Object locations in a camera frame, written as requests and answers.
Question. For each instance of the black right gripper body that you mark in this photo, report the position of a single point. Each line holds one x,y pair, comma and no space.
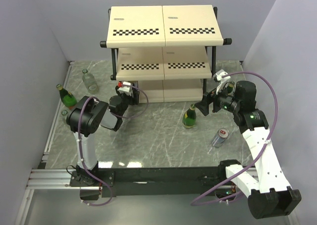
223,100

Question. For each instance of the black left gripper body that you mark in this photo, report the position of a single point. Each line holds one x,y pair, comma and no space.
128,99

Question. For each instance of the silver energy drink can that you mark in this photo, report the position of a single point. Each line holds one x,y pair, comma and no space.
220,137

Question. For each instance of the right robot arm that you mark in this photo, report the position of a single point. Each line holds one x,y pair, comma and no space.
271,195

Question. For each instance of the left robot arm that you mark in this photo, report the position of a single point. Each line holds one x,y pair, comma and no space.
89,114

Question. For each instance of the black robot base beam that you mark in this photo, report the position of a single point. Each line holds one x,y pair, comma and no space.
150,181

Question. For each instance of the beige three-tier shelf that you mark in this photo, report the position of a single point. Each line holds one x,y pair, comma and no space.
166,50

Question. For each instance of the green bottle far right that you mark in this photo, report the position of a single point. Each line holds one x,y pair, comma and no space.
230,88

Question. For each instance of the green Perrier bottle centre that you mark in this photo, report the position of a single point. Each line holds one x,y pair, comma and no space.
189,117

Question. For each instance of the clear glass bottle rear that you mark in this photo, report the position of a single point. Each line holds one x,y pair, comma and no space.
89,82

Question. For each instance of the clear glass bottle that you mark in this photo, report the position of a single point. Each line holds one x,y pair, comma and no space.
64,114
89,82

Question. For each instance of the green bottle left side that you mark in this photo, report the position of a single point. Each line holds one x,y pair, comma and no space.
66,97

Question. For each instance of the clear glass bottle front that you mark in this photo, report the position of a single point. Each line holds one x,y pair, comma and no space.
64,114

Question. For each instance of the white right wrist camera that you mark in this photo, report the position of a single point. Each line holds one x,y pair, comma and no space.
221,77

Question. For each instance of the aluminium frame rail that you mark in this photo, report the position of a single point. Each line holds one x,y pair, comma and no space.
53,179

